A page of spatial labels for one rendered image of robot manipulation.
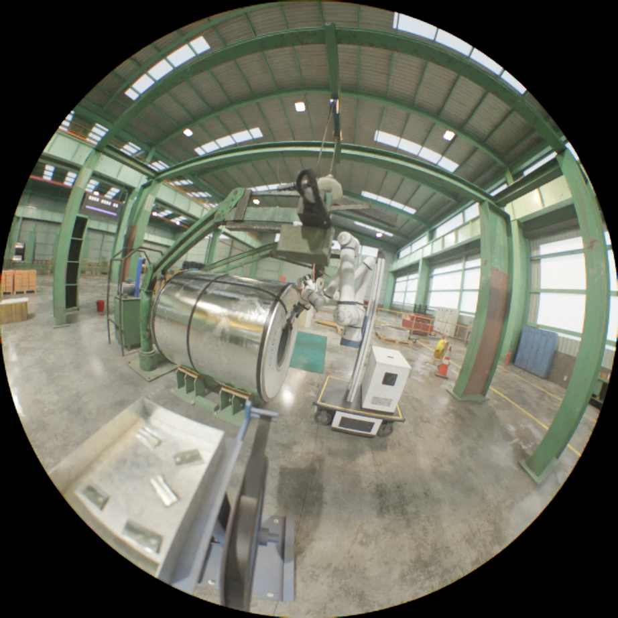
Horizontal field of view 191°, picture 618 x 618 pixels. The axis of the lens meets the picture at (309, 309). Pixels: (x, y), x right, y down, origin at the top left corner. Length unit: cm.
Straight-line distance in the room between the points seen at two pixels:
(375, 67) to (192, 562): 1229
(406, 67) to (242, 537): 1216
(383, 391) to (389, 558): 143
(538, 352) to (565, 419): 727
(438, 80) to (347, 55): 427
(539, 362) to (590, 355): 720
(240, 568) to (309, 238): 92
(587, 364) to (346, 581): 256
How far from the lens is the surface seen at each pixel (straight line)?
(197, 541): 35
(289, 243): 73
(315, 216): 69
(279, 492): 150
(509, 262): 447
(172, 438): 46
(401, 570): 154
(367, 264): 210
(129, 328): 337
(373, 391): 179
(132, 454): 45
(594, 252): 285
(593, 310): 270
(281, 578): 133
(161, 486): 39
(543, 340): 974
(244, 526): 42
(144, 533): 37
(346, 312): 136
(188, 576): 35
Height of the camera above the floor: 134
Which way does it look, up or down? 6 degrees down
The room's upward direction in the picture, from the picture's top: 10 degrees clockwise
